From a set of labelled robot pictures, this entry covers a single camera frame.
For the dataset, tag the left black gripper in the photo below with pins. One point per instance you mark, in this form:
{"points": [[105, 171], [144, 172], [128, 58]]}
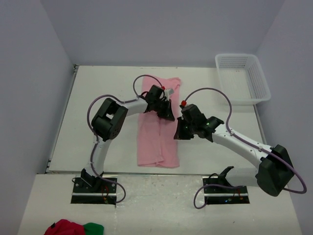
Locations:
{"points": [[167, 113]]}

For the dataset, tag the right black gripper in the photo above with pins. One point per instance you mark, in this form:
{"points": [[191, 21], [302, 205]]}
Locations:
{"points": [[180, 134]]}

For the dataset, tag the pink t shirt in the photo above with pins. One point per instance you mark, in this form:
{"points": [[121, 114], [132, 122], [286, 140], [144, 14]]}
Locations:
{"points": [[156, 146]]}

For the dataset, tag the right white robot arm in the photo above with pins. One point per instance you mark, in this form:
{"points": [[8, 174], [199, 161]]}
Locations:
{"points": [[273, 163]]}

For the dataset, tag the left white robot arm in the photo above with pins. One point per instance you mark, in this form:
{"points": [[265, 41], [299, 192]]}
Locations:
{"points": [[105, 118]]}

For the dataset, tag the white plastic basket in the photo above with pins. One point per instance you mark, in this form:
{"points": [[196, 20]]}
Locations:
{"points": [[242, 79]]}

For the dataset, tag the green folded t shirt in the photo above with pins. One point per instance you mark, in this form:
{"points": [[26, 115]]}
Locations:
{"points": [[93, 229]]}

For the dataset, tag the red folded t shirt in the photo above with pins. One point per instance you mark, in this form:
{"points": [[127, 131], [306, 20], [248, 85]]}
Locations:
{"points": [[65, 227]]}

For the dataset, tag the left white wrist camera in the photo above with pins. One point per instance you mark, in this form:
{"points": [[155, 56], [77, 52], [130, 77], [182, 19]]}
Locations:
{"points": [[167, 93]]}

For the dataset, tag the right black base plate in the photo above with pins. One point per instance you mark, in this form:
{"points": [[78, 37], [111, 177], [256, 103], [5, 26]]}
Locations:
{"points": [[226, 196]]}

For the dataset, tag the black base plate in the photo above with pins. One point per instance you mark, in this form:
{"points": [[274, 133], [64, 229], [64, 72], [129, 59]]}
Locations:
{"points": [[104, 193], [226, 196]]}

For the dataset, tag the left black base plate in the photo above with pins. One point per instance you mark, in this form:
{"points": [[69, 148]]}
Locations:
{"points": [[104, 193]]}

